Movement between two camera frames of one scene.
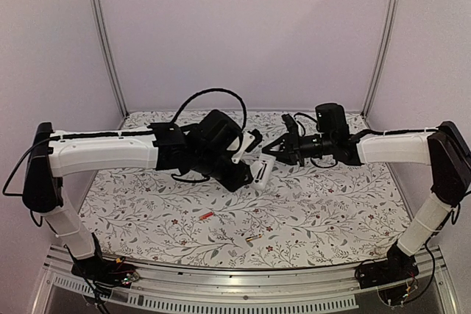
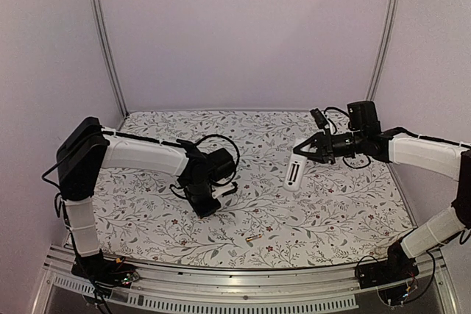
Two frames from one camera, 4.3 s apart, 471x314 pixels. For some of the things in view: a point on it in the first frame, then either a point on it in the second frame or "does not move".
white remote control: [261, 168] -> [295, 173]
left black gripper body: [231, 182] -> [197, 195]
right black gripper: [292, 149] -> [327, 148]
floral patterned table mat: [344, 215] does not move
